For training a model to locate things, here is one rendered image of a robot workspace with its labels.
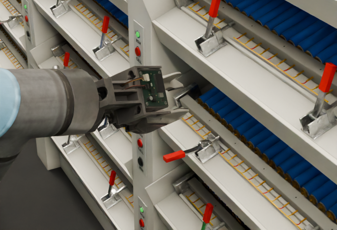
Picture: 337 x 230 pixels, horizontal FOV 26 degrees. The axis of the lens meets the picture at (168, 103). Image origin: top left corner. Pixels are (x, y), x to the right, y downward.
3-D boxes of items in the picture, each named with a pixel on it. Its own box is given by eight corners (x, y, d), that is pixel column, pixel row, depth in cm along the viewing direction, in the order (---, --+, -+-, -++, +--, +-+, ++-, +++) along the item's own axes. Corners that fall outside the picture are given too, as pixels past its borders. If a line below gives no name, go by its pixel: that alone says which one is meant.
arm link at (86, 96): (41, 143, 99) (29, 74, 101) (70, 140, 103) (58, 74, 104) (79, 128, 93) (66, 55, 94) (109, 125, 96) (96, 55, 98)
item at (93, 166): (142, 265, 163) (119, 226, 154) (50, 138, 210) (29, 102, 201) (215, 214, 167) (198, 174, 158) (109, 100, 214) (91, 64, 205)
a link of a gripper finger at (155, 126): (168, 134, 111) (123, 129, 105) (161, 136, 112) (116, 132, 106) (165, 103, 112) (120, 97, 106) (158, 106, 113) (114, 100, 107)
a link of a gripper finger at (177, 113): (209, 121, 111) (165, 115, 105) (183, 130, 116) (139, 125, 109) (207, 101, 112) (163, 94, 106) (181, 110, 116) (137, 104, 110)
